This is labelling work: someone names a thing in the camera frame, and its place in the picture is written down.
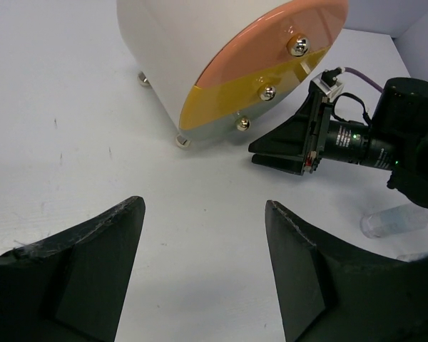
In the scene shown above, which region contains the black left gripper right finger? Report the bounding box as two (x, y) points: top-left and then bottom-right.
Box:
(265, 200), (428, 341)

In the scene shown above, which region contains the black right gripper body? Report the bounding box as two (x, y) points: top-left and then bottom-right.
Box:
(302, 78), (428, 209)

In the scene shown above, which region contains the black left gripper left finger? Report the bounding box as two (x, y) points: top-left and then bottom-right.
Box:
(0, 196), (146, 341)

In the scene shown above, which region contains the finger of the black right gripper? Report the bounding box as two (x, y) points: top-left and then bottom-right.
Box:
(251, 154), (304, 175)
(248, 91), (322, 157)

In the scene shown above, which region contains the grey bottom drawer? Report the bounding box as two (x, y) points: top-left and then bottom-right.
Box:
(180, 76), (304, 143)

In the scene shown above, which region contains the orange top drawer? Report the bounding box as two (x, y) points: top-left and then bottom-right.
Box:
(196, 1), (349, 88)

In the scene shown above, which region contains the yellow drawer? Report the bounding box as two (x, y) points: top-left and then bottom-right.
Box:
(179, 47), (330, 130)

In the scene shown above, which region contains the cream round drawer organizer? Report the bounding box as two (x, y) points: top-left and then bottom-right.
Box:
(116, 0), (293, 149)

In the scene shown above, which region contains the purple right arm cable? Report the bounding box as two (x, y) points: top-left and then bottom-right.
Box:
(344, 66), (384, 92)

